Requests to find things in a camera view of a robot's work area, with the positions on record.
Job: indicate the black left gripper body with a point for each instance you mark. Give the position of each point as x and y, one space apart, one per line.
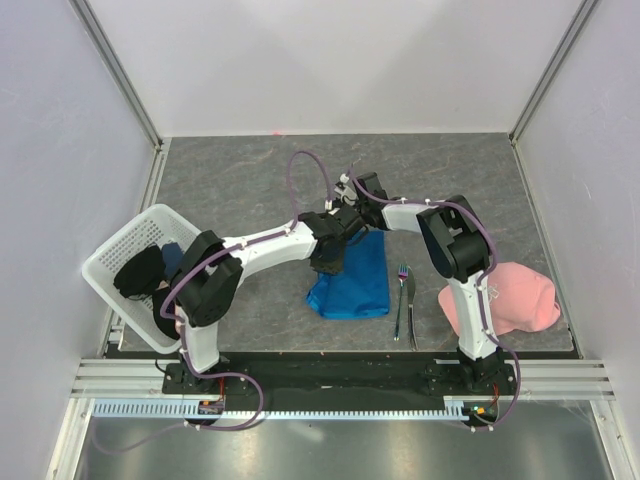
333 264

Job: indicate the aluminium frame post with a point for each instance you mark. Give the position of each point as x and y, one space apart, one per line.
107 52
568 40

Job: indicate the right aluminium frame post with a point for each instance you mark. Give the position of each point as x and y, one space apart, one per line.
568 40

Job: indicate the pink cap in basket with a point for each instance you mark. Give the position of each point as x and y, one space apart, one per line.
169 325

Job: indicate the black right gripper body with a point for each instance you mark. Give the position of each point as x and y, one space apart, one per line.
363 207

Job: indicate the navy cloth in basket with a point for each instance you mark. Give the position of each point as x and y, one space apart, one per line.
172 256

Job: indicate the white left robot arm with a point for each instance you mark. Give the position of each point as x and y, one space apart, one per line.
213 268

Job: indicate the iridescent rainbow fork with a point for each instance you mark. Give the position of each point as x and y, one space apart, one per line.
402 276

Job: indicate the pink baseball cap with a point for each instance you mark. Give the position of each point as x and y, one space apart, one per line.
521 299

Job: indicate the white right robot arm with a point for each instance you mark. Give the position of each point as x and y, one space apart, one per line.
460 250

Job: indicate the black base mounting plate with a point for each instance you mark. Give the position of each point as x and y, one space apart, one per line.
344 381

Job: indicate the black cloth in basket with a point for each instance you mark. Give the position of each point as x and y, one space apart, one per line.
139 278

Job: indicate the silver table knife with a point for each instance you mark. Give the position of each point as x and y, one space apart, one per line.
411 291

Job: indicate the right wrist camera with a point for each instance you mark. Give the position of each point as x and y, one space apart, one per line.
350 189

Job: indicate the left aluminium frame post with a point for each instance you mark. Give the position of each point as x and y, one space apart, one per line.
107 52

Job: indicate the blue cloth napkin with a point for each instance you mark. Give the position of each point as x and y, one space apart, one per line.
361 290

